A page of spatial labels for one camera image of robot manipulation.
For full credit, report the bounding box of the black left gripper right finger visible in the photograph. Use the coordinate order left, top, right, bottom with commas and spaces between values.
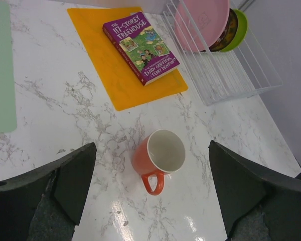
209, 141, 301, 240

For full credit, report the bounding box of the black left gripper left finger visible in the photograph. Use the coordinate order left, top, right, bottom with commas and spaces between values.
0, 143, 97, 240

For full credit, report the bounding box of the yellow brown patterned plate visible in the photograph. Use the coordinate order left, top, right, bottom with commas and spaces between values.
209, 9, 238, 52

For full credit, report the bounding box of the lime green plate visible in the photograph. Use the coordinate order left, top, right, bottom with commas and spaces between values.
221, 9, 248, 52

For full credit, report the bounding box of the pink plate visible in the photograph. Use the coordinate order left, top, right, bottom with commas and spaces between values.
175, 0, 230, 52

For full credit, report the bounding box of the green clipboard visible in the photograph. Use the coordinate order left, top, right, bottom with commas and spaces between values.
0, 2, 17, 133

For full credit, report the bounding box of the orange ceramic mug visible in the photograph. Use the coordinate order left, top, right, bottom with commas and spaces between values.
131, 130, 186, 196

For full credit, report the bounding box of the orange cutting mat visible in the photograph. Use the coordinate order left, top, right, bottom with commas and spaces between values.
67, 7, 188, 111

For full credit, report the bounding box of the purple treehouse book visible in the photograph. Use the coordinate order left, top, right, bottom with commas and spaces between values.
102, 12, 180, 86

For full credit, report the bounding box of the white wire dish rack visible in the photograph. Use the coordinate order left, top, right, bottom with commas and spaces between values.
150, 0, 284, 107

